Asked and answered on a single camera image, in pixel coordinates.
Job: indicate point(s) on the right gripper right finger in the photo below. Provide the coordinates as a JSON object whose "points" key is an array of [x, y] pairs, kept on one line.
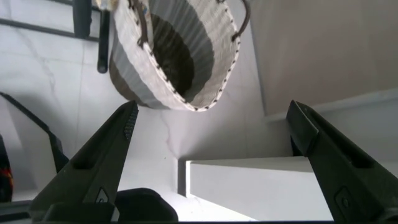
{"points": [[348, 174]]}

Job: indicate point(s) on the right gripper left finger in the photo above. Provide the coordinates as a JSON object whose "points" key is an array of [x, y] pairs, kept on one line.
{"points": [[90, 177]]}

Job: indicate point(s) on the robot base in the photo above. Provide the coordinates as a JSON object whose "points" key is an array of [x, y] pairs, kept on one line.
{"points": [[59, 155]]}

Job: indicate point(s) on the white laundry basket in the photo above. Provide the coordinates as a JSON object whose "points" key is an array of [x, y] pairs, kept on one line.
{"points": [[133, 62]]}

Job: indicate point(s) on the black clothes rack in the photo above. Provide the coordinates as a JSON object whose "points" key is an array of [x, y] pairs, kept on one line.
{"points": [[82, 18]]}

